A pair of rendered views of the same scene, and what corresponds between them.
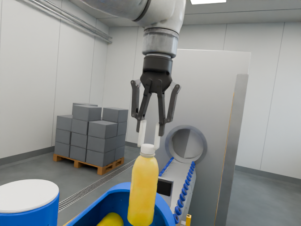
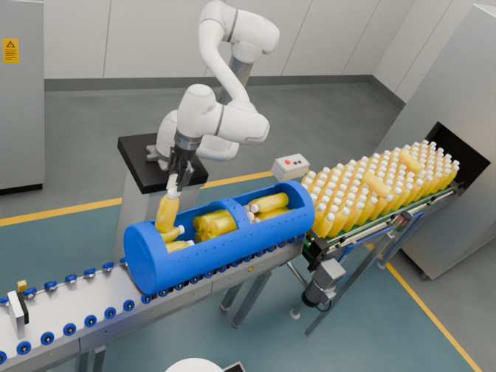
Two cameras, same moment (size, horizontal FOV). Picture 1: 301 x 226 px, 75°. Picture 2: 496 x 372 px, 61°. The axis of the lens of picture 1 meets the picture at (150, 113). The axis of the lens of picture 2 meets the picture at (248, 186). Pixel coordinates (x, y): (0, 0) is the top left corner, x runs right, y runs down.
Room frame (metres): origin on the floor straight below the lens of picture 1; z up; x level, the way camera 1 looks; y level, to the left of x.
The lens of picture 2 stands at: (1.45, 0.62, 2.48)
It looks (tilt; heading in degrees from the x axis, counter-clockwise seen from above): 40 degrees down; 201
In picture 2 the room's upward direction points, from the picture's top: 24 degrees clockwise
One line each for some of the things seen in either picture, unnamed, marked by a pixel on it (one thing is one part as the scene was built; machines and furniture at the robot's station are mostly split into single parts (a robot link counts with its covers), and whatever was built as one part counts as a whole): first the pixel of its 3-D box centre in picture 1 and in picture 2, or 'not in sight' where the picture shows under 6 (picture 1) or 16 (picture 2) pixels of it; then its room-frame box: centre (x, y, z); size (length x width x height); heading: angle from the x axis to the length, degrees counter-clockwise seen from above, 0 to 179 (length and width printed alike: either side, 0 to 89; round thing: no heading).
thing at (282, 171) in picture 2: not in sight; (290, 167); (-0.51, 0.06, 1.05); 0.20 x 0.10 x 0.10; 163
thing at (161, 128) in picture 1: (165, 126); not in sight; (0.50, -0.04, 1.45); 0.03 x 0.01 x 0.05; 73
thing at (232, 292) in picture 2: not in sight; (238, 282); (-0.18, 0.19, 0.31); 0.06 x 0.06 x 0.63; 73
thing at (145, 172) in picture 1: (144, 185); (167, 211); (0.51, 0.00, 1.28); 0.07 x 0.07 x 0.19
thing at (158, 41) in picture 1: (159, 46); (188, 136); (0.51, 0.00, 1.65); 0.09 x 0.09 x 0.06
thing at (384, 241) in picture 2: not in sight; (343, 290); (-0.48, 0.74, 0.55); 0.04 x 0.04 x 1.10; 73
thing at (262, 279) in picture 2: not in sight; (249, 300); (-0.14, 0.33, 0.31); 0.06 x 0.06 x 0.63; 73
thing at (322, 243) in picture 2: not in sight; (317, 248); (-0.21, 0.48, 0.95); 0.10 x 0.07 x 0.10; 73
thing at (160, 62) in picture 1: (156, 75); (184, 153); (0.51, 0.00, 1.58); 0.08 x 0.07 x 0.09; 73
